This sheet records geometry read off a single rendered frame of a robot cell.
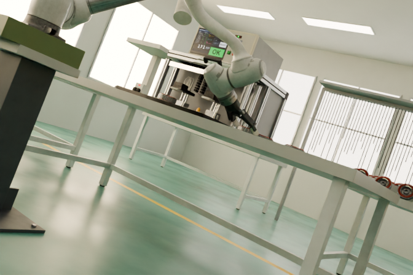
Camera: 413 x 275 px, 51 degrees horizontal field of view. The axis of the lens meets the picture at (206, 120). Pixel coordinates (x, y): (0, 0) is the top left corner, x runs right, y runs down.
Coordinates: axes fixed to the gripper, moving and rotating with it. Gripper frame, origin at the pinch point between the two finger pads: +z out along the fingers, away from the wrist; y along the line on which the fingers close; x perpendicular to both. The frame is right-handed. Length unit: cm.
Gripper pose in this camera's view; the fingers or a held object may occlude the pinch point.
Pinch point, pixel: (247, 131)
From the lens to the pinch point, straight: 222.8
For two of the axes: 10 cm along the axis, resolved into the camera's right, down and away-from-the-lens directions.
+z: 4.8, 7.4, 4.8
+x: 6.8, -6.5, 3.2
